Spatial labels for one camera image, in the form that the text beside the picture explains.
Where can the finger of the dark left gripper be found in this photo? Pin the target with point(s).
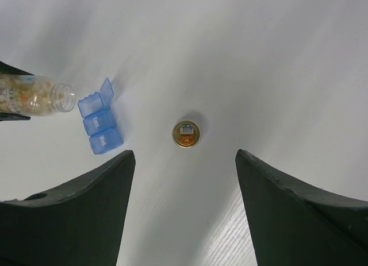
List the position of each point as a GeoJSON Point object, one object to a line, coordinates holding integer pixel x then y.
{"type": "Point", "coordinates": [6, 69]}
{"type": "Point", "coordinates": [13, 117]}

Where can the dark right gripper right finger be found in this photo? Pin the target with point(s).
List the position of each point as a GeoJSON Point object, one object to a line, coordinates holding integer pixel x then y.
{"type": "Point", "coordinates": [294, 223]}

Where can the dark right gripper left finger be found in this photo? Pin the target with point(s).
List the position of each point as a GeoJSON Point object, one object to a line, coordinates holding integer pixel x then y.
{"type": "Point", "coordinates": [79, 222]}

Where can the amber pill bottle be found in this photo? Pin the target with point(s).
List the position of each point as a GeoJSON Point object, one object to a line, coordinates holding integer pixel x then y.
{"type": "Point", "coordinates": [35, 95]}

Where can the blue weekly pill organizer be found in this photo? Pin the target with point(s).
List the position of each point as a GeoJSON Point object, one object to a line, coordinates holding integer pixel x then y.
{"type": "Point", "coordinates": [99, 120]}

